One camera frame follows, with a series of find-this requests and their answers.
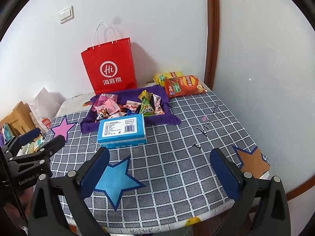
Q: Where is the pale pink snack packet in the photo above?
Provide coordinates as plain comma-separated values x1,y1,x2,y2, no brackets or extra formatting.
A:
104,99,120,116

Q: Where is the red festive snack packet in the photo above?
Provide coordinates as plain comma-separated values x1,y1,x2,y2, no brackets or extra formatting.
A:
118,104,128,113

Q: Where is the pink star sticker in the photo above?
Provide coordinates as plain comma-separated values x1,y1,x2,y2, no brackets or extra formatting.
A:
51,116,76,143

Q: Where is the cardboard box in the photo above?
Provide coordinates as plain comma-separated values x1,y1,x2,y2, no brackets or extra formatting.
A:
1,101,35,136

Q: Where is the brown star sticker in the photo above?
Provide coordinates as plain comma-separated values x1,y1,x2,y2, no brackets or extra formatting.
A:
233,146,270,178

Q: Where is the purple towel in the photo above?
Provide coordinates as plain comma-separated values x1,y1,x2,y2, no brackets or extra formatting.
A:
80,84,182,134

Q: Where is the white Miniso plastic bag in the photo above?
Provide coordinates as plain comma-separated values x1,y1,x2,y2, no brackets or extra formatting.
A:
28,87,65,136

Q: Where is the blue star sticker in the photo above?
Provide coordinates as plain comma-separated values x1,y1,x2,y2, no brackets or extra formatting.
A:
94,156,146,210

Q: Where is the grey checked tablecloth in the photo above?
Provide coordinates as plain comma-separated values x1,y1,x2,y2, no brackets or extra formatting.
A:
43,88,271,229

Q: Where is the large pink snack packet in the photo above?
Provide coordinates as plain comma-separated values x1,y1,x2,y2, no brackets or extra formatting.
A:
91,93,118,111

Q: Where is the blue tissue box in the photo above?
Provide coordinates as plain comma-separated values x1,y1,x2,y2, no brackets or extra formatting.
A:
97,114,147,149

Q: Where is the pink red snack packet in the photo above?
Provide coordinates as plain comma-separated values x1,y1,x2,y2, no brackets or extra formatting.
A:
122,100,141,112

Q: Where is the red paper shopping bag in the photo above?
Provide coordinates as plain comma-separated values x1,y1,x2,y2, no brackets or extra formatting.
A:
81,37,137,94

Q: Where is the green snack packet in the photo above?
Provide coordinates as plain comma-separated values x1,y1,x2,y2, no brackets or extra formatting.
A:
139,97,155,117

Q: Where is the yellow snack packet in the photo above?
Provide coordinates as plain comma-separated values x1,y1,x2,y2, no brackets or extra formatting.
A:
138,89,152,101

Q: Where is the white red snack packet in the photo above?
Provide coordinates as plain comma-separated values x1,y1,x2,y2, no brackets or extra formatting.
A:
153,94,164,115

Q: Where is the yellow chips bag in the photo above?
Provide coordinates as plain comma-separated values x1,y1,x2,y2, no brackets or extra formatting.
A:
153,71,184,87

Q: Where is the orange chips bag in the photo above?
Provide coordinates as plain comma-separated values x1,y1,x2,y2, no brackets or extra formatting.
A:
164,75,207,98

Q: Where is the white light switch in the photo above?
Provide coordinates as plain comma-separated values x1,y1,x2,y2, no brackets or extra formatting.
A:
59,5,74,24

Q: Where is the brown wooden door frame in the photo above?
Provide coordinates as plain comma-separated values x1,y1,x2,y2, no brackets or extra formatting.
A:
205,0,314,200

